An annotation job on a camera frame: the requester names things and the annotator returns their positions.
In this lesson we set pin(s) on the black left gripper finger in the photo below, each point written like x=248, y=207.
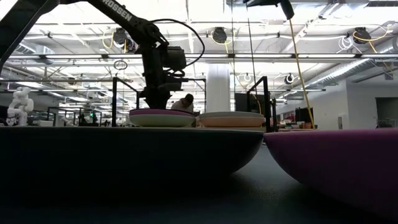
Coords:
x=158, y=100

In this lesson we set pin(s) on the mint green plate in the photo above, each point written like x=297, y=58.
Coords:
x=161, y=121

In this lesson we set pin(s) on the dark grey plate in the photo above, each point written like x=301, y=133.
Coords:
x=124, y=149

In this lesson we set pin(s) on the cream white plate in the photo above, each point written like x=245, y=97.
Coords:
x=231, y=114

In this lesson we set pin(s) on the salmon pink plate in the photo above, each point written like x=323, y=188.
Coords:
x=231, y=122

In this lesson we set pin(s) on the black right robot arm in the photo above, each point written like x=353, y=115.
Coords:
x=286, y=9

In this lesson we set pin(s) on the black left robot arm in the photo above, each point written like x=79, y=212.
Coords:
x=124, y=14

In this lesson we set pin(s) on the person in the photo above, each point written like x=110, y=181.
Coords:
x=185, y=104

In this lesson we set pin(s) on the white round column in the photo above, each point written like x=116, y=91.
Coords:
x=217, y=87

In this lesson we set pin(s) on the black background monitor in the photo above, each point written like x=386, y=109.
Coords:
x=303, y=115
x=244, y=102

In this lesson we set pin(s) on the black metal dish rack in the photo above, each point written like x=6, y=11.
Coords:
x=266, y=105

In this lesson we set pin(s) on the white robot figure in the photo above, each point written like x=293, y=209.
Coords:
x=20, y=104

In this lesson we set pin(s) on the background wooden desk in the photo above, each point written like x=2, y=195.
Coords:
x=298, y=129

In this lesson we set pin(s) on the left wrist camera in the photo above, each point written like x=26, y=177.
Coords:
x=174, y=57

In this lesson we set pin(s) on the silver ventilation duct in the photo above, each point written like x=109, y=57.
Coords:
x=342, y=72

